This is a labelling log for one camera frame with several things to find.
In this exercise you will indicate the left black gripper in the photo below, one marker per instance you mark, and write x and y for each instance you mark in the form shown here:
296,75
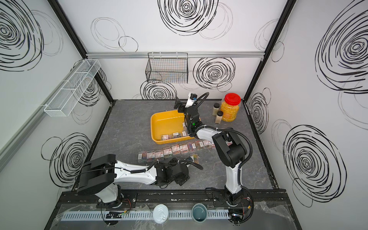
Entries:
184,179

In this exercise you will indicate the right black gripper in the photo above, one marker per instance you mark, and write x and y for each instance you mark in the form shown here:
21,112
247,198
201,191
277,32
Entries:
178,105

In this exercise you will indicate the barcode paper clip box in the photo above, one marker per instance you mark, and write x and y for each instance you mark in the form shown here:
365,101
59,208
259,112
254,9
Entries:
195,158

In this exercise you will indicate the yellow plastic storage tray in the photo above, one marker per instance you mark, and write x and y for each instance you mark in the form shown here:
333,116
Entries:
164,124

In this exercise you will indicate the eleventh clear paper clip box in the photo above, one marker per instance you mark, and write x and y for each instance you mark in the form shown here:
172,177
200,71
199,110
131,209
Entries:
142,157

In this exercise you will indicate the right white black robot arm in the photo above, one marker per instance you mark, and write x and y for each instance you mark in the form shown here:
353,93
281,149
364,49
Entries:
234,148

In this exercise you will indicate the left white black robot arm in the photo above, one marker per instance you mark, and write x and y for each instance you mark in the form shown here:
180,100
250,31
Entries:
102,176

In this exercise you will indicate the rear black cap spice bottle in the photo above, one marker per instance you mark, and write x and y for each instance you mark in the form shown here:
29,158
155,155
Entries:
216,107

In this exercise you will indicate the black cap spice bottle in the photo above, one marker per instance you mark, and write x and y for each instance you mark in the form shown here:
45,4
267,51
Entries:
219,116
216,107

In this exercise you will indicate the front black cap spice bottle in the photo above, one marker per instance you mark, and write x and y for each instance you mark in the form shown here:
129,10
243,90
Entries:
219,116

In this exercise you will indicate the red lid corn jar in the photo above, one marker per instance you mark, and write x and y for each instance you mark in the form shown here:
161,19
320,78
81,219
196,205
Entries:
230,107

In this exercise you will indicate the grey green cup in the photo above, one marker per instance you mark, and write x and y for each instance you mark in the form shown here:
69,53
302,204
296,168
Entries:
199,213

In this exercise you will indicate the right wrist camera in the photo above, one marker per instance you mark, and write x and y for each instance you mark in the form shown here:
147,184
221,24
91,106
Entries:
192,98

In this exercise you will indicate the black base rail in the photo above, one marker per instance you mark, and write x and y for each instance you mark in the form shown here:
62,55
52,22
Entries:
214,196

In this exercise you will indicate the black wire wall basket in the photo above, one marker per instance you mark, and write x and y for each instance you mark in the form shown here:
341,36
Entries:
167,67

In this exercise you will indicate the white slotted cable duct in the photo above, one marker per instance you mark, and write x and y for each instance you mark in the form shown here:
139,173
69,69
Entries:
113,216

